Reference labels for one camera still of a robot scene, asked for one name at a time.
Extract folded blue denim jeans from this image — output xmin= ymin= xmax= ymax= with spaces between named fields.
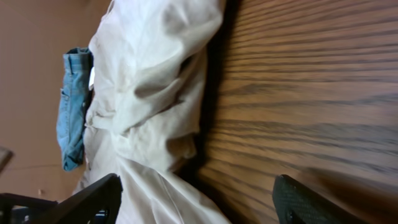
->
xmin=56 ymin=47 xmax=93 ymax=171

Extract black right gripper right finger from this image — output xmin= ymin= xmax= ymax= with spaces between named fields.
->
xmin=272 ymin=174 xmax=366 ymax=224

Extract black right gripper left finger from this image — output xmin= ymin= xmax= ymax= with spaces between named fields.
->
xmin=1 ymin=174 xmax=123 ymax=224

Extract beige cotton shorts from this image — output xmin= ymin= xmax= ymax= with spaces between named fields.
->
xmin=80 ymin=0 xmax=228 ymax=223

